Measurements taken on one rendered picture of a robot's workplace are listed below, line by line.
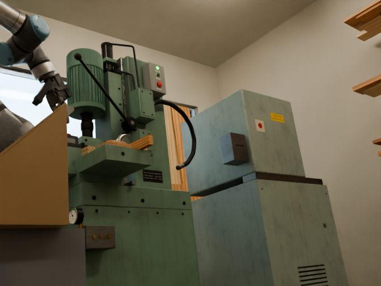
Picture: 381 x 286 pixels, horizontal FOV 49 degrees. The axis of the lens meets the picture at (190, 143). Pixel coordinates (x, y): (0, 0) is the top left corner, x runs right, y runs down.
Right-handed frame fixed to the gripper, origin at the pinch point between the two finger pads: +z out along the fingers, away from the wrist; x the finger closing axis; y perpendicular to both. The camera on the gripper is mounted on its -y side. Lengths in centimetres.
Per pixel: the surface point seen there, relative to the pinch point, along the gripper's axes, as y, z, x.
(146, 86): 52, -1, -1
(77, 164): -9.5, 18.4, -6.6
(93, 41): 167, -77, 141
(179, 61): 257, -31, 131
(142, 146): 5.4, 23.4, -28.3
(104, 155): -10.5, 19.9, -25.9
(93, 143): 14.1, 12.9, 9.0
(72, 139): -3.7, 8.3, -3.7
